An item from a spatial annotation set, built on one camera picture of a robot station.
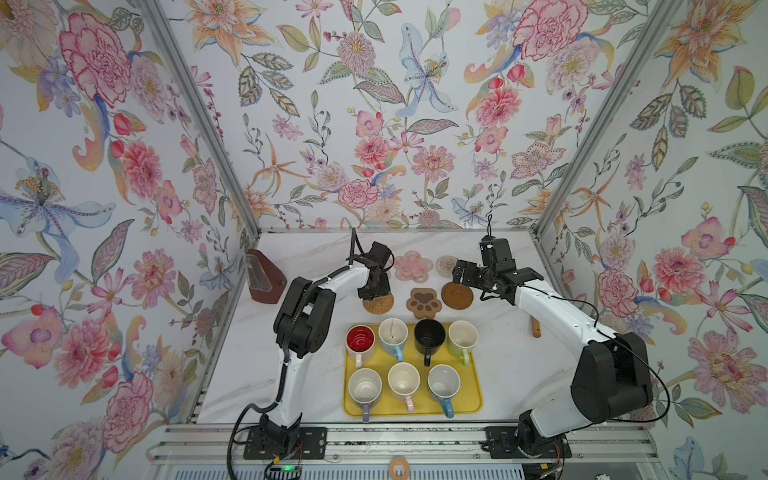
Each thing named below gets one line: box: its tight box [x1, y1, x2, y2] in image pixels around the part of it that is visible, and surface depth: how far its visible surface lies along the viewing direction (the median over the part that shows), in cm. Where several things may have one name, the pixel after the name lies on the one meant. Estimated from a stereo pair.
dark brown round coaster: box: [441, 282, 474, 310], surface depth 104 cm
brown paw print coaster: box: [406, 288, 442, 319], surface depth 103 cm
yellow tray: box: [343, 322, 483, 418], surface depth 83 cm
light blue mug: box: [378, 317, 409, 362], surface depth 87 cm
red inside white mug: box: [345, 324, 376, 369], surface depth 86 cm
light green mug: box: [448, 320, 479, 366], surface depth 86 cm
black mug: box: [414, 318, 446, 367], surface depth 86 cm
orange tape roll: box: [389, 457, 410, 480], surface depth 72 cm
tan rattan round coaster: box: [362, 293, 394, 315], surface depth 102 cm
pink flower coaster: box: [393, 250, 434, 283], surface depth 112 cm
